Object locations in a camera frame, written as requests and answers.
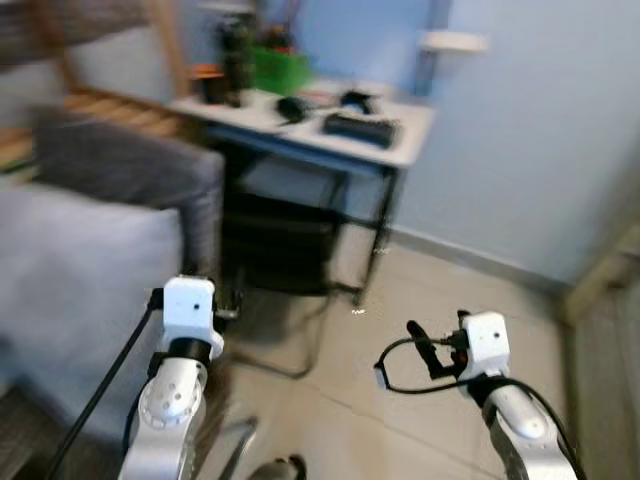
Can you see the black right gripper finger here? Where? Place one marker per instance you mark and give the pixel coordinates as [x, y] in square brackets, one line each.
[425, 348]

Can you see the black metal chair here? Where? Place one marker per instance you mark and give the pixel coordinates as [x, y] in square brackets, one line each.
[280, 240]

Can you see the beige wooden panel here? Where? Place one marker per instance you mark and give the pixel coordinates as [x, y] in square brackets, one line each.
[605, 380]

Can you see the light grey mattress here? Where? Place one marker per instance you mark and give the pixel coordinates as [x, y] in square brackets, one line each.
[70, 280]

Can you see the grey robot foot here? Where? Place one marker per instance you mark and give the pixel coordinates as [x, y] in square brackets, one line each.
[278, 468]

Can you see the dark grey pillow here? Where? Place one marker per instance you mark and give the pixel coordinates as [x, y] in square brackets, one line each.
[120, 165]

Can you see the white desk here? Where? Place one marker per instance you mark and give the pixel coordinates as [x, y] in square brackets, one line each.
[412, 145]

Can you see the black computer mouse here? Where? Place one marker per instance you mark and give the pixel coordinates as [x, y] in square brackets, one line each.
[294, 109]

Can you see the black keyboard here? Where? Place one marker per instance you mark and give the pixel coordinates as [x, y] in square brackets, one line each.
[360, 130]

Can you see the dark cup orange rim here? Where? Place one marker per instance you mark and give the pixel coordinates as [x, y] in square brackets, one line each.
[208, 85]

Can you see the green storage box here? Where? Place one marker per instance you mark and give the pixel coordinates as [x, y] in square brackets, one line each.
[280, 72]

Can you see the tall black bottle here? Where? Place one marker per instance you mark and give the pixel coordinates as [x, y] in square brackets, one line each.
[237, 65]

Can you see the small black desk gadget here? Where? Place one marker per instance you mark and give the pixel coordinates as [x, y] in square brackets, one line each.
[358, 100]

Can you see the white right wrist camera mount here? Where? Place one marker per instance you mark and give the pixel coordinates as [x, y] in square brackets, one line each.
[487, 345]

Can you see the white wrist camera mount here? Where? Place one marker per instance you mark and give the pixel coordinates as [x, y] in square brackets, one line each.
[188, 312]
[487, 345]

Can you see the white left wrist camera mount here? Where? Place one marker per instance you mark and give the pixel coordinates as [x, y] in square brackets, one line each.
[188, 312]

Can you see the wooden bunk bed frame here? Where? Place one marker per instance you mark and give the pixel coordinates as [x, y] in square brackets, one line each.
[165, 40]

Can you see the grey wall pipe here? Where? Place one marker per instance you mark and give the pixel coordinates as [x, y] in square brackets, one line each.
[432, 70]

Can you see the white wall shelf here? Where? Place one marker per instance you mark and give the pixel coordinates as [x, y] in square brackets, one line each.
[455, 41]

